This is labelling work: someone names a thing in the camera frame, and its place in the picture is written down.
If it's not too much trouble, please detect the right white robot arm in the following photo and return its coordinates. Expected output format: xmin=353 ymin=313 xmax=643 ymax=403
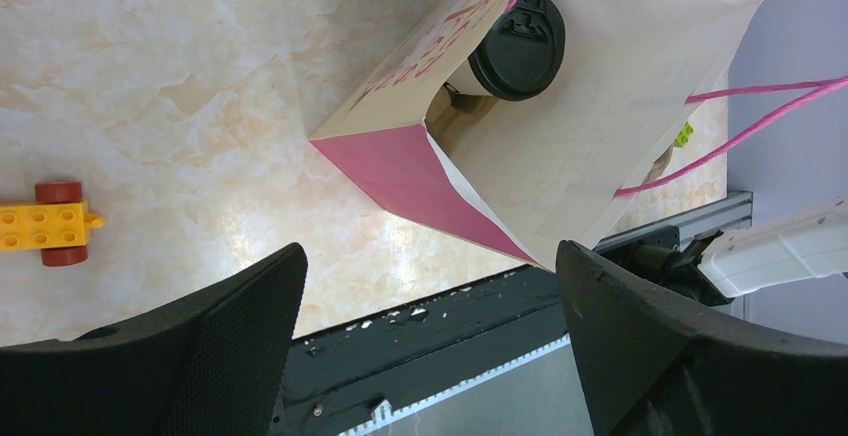
xmin=595 ymin=198 xmax=847 ymax=307

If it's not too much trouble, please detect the cream pink paper bag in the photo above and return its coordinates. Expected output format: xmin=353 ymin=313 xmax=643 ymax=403
xmin=311 ymin=0 xmax=762 ymax=268

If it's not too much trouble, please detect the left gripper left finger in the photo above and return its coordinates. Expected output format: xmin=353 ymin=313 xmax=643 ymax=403
xmin=1 ymin=243 xmax=308 ymax=435

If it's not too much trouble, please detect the orange toy car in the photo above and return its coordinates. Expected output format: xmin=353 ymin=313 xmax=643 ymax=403
xmin=1 ymin=181 xmax=106 ymax=268

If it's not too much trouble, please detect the white paper cup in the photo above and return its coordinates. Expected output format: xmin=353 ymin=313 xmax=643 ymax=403
xmin=444 ymin=59 xmax=492 ymax=97

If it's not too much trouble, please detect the black cup lid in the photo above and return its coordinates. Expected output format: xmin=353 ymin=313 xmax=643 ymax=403
xmin=467 ymin=0 xmax=566 ymax=102

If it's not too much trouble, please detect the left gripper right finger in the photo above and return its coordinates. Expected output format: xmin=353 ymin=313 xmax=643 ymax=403
xmin=556 ymin=241 xmax=847 ymax=435

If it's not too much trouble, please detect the brown pulp cup carrier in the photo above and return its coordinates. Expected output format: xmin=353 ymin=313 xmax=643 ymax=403
xmin=642 ymin=147 xmax=674 ymax=185

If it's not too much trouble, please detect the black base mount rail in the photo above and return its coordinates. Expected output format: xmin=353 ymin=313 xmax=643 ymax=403
xmin=268 ymin=266 xmax=567 ymax=435

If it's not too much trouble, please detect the green red toy block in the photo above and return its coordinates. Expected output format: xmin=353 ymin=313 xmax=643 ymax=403
xmin=673 ymin=122 xmax=694 ymax=148

